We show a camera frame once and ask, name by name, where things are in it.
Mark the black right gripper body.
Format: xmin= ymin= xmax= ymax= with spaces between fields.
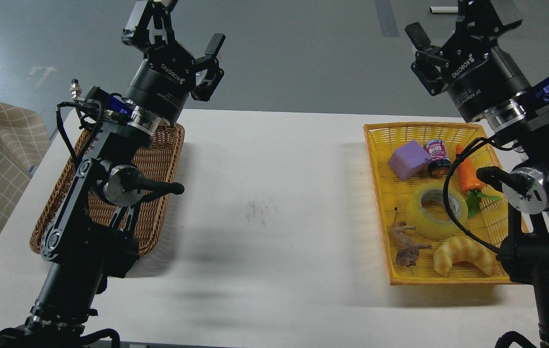
xmin=442 ymin=37 xmax=531 ymax=123

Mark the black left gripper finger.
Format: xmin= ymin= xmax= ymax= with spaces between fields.
xmin=188 ymin=33 xmax=226 ymax=102
xmin=121 ymin=0 xmax=178 ymax=55

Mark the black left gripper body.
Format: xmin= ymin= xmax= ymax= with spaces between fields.
xmin=122 ymin=37 xmax=195 ymax=126

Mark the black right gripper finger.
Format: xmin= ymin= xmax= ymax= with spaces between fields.
xmin=453 ymin=0 xmax=522 ymax=49
xmin=405 ymin=22 xmax=449 ymax=96

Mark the yellow tape roll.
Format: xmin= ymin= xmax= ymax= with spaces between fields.
xmin=405 ymin=182 xmax=460 ymax=241

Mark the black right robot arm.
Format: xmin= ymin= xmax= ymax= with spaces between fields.
xmin=405 ymin=0 xmax=549 ymax=348

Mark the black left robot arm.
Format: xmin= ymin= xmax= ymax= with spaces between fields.
xmin=0 ymin=0 xmax=225 ymax=348

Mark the white stand base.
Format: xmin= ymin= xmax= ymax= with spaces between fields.
xmin=429 ymin=6 xmax=459 ymax=14

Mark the brown wicker basket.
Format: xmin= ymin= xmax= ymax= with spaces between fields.
xmin=29 ymin=123 xmax=186 ymax=257

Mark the small pink can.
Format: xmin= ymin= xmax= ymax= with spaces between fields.
xmin=423 ymin=139 xmax=451 ymax=177

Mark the purple foam block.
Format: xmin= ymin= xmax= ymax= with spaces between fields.
xmin=387 ymin=140 xmax=431 ymax=181

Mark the orange toy carrot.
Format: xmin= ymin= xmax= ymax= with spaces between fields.
xmin=457 ymin=158 xmax=501 ymax=219

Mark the yellow plastic basket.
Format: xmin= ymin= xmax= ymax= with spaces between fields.
xmin=363 ymin=122 xmax=514 ymax=286

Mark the toy croissant bread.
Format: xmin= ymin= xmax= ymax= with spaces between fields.
xmin=433 ymin=236 xmax=498 ymax=276

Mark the brown toy animal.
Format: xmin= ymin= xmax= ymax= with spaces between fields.
xmin=389 ymin=207 xmax=432 ymax=267

